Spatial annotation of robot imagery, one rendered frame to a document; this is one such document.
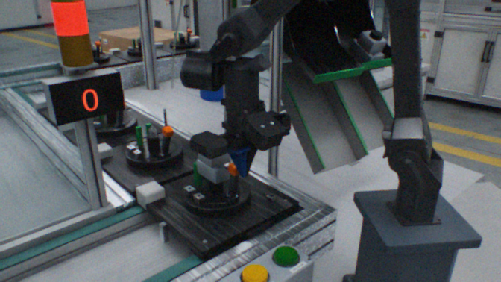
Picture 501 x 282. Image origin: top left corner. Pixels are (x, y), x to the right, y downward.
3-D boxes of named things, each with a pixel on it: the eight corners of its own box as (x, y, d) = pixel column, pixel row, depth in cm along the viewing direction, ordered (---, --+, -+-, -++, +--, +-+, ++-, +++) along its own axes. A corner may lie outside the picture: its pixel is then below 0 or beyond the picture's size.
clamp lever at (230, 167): (239, 197, 80) (243, 165, 76) (231, 201, 78) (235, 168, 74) (227, 187, 82) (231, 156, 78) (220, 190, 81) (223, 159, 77)
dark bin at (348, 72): (360, 76, 89) (375, 48, 83) (312, 85, 83) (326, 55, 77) (292, 7, 103) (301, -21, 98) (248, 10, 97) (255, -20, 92)
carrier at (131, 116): (171, 136, 118) (167, 94, 113) (89, 160, 104) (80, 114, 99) (133, 113, 135) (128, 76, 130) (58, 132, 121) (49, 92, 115)
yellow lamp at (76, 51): (98, 63, 69) (94, 33, 67) (68, 69, 66) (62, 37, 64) (87, 58, 72) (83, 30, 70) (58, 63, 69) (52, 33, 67)
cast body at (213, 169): (233, 177, 81) (232, 145, 78) (215, 184, 79) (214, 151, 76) (209, 163, 87) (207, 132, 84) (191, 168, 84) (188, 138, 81)
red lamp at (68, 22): (94, 33, 67) (89, 1, 64) (62, 36, 64) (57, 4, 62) (82, 29, 70) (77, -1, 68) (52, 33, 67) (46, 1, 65)
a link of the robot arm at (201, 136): (184, 102, 65) (206, 112, 61) (270, 80, 76) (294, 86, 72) (188, 149, 69) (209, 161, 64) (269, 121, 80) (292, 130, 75)
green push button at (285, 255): (302, 262, 70) (303, 253, 69) (285, 273, 67) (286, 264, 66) (285, 251, 72) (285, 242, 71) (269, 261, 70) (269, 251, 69)
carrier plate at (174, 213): (299, 210, 84) (299, 201, 83) (203, 261, 70) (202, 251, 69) (227, 168, 101) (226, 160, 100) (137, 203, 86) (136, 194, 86)
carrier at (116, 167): (223, 165, 102) (221, 118, 96) (133, 200, 87) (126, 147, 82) (171, 136, 118) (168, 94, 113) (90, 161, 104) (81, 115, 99)
